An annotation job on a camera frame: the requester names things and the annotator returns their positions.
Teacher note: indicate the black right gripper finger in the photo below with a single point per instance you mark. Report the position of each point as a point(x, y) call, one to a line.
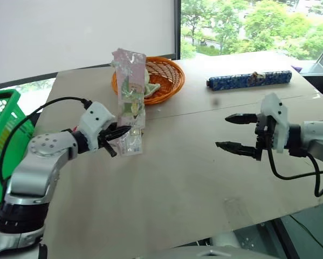
point(238, 149)
point(240, 118)

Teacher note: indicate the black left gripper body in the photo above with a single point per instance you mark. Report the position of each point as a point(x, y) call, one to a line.
point(103, 138)

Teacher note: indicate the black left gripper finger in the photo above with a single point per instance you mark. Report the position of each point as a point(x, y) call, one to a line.
point(120, 131)
point(110, 150)

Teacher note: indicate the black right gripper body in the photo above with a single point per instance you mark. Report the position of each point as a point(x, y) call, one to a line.
point(264, 132)

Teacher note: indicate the clear plastic snack bag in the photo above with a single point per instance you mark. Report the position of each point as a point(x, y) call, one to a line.
point(131, 89)

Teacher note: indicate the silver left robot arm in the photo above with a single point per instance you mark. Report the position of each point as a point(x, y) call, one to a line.
point(34, 164)

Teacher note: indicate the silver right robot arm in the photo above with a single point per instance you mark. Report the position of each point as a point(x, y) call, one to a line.
point(315, 137)

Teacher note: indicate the orange wicker basket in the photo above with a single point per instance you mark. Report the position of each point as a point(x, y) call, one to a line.
point(166, 78)

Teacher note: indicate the green plastic basket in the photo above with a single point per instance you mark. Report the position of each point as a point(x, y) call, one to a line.
point(5, 140)

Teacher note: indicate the long blue patterned package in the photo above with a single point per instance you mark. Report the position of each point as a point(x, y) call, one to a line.
point(247, 80)

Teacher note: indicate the green white snack packet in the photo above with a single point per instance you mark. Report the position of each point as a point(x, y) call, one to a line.
point(150, 87)

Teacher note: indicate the purple object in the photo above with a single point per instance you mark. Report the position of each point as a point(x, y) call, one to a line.
point(297, 68)

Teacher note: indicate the grey metal table support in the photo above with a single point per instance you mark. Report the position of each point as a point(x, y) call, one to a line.
point(247, 237)

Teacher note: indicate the white roller screen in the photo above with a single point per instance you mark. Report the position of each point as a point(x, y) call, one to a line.
point(77, 35)

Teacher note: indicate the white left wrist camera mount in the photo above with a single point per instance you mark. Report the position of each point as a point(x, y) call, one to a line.
point(96, 117)

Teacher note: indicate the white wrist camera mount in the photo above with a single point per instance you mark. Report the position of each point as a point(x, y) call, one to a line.
point(279, 116)
point(96, 117)

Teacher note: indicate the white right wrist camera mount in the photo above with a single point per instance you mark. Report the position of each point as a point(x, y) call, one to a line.
point(279, 116)

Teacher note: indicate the black window frame post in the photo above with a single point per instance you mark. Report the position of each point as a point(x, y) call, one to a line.
point(177, 28)

